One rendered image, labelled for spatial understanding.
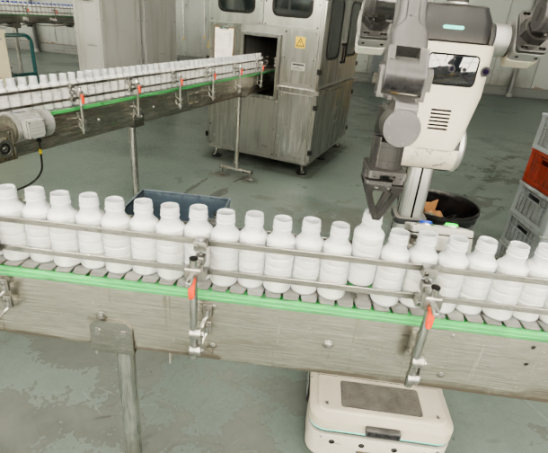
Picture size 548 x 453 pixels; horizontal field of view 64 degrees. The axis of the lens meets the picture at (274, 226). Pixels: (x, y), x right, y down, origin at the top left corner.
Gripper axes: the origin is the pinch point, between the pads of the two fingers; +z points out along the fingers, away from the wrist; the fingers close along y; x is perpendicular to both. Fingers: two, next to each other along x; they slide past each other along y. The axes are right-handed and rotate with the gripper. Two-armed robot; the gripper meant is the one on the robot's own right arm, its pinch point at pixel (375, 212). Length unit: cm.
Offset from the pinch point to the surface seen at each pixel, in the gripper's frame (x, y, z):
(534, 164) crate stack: 133, -208, 27
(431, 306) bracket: 11.6, 8.4, 13.8
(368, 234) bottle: -0.3, -0.7, 4.8
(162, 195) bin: -62, -62, 24
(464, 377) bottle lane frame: 25.4, 0.2, 34.7
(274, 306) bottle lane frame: -17.0, 1.1, 22.5
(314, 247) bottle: -10.2, -1.2, 9.2
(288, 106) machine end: -35, -373, 26
